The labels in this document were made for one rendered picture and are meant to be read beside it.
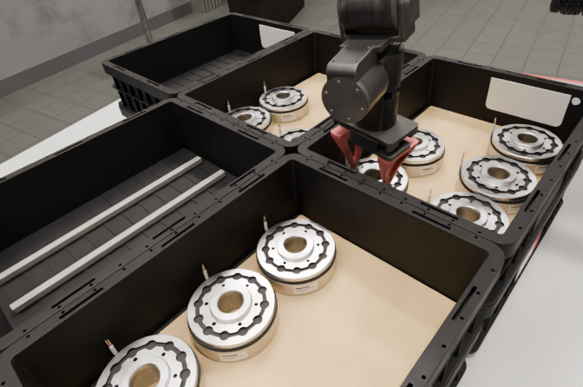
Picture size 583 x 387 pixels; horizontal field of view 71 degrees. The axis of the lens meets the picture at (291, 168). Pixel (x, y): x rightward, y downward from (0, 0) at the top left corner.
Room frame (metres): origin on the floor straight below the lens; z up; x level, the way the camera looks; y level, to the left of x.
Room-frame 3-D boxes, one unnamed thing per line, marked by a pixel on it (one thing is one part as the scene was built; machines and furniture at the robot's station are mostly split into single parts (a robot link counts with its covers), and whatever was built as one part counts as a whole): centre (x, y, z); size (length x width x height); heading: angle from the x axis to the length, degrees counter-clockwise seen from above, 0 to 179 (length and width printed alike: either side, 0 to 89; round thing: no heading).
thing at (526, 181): (0.45, -0.30, 0.86); 0.10 x 0.10 x 0.01
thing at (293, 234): (0.36, 0.01, 0.86); 0.05 x 0.05 x 0.01
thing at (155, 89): (0.94, 0.16, 0.92); 0.40 x 0.30 x 0.02; 133
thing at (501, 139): (0.53, -0.38, 0.86); 0.10 x 0.10 x 0.01
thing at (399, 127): (0.48, -0.12, 0.98); 0.10 x 0.07 x 0.07; 38
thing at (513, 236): (0.51, -0.25, 0.92); 0.40 x 0.30 x 0.02; 133
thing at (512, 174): (0.45, -0.30, 0.86); 0.05 x 0.05 x 0.01
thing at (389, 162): (0.47, -0.13, 0.91); 0.07 x 0.07 x 0.09; 38
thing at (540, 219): (0.51, -0.25, 0.87); 0.40 x 0.30 x 0.11; 133
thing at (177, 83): (0.94, 0.16, 0.87); 0.40 x 0.30 x 0.11; 133
